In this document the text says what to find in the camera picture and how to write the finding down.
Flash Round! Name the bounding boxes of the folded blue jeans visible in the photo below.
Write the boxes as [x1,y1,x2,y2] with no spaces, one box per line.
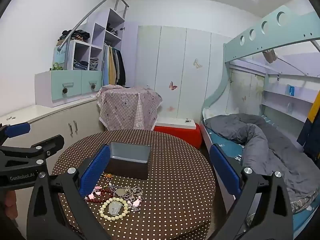
[73,59,89,70]

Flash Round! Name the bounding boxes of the brown polka dot tablecloth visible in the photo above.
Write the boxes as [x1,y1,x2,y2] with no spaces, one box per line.
[50,129,217,240]

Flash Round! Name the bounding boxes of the pink checked bear cloth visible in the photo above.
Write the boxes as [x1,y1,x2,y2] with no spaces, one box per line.
[96,84,163,131]

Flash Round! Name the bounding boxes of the orange bead cord ornament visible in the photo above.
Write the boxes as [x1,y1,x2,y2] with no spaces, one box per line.
[101,173,113,190]

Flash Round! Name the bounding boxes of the white wardrobe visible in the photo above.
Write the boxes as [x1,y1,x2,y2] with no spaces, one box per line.
[136,25,233,123]

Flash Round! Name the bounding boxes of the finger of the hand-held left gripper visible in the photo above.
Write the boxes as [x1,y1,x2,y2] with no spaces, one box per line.
[0,122,31,145]
[0,134,65,167]

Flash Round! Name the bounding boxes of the teal bed sheet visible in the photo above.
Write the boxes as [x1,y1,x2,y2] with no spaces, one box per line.
[207,130,315,233]

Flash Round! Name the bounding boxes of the teal drawer unit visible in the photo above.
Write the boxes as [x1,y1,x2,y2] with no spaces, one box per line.
[34,70,103,108]

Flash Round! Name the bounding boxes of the grey-green hanging garment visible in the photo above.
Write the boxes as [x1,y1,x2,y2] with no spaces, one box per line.
[112,47,121,80]

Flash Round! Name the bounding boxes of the cream bead bracelet with pendant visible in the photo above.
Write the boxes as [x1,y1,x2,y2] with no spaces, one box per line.
[99,197,130,222]

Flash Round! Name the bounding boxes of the dark jacket with yellow stripe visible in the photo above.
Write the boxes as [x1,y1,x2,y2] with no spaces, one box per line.
[296,97,320,160]

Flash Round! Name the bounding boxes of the person's left hand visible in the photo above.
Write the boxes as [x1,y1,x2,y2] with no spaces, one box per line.
[4,189,17,219]

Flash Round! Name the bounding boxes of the teal bunk bed frame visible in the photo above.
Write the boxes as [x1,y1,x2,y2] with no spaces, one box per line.
[200,5,320,233]

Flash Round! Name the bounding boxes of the grey duvet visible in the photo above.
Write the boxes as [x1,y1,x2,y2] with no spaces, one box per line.
[205,114,320,214]

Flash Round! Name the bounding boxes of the red storage box white lid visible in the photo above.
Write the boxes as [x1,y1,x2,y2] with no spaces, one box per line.
[154,124,202,150]

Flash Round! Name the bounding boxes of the black hanging jacket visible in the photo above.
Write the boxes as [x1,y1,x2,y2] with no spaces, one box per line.
[116,49,126,87]

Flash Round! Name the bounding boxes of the light blue hanging garment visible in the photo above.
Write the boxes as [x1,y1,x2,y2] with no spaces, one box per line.
[103,45,110,86]

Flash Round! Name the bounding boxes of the yellow hanging garment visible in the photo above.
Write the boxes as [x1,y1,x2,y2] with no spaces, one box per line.
[108,46,117,85]

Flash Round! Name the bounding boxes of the brown metal tin box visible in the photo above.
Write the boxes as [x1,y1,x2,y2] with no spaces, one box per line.
[104,141,152,180]

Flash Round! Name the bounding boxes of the brown hanging cloth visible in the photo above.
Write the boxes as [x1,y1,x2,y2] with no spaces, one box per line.
[262,49,278,64]

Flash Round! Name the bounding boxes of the low white cabinet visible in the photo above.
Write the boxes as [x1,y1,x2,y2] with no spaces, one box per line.
[0,97,105,155]

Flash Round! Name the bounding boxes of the pink flower charm bracelet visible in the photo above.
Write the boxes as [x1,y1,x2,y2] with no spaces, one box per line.
[86,185,105,198]

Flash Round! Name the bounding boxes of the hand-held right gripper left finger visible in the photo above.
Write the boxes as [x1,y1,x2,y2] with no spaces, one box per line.
[27,144,112,240]

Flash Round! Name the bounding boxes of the dark clothes in cubby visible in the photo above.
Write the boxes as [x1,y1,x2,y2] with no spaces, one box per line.
[106,24,118,37]

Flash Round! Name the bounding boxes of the lilac stair shelf unit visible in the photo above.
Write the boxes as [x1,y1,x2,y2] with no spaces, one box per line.
[54,8,138,87]

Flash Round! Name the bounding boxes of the red bead bracelet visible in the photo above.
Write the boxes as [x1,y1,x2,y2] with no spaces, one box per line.
[86,189,114,204]

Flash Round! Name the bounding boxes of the white ottoman top board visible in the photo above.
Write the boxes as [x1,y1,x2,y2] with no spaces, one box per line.
[155,117,197,130]

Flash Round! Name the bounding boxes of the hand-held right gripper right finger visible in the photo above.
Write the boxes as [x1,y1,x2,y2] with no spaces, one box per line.
[209,144,293,240]

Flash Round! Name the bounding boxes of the pile of dark clothes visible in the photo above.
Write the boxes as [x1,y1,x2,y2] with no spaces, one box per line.
[59,29,90,43]

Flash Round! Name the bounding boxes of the grey metal handrail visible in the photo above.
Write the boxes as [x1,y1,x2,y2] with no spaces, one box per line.
[57,0,130,52]

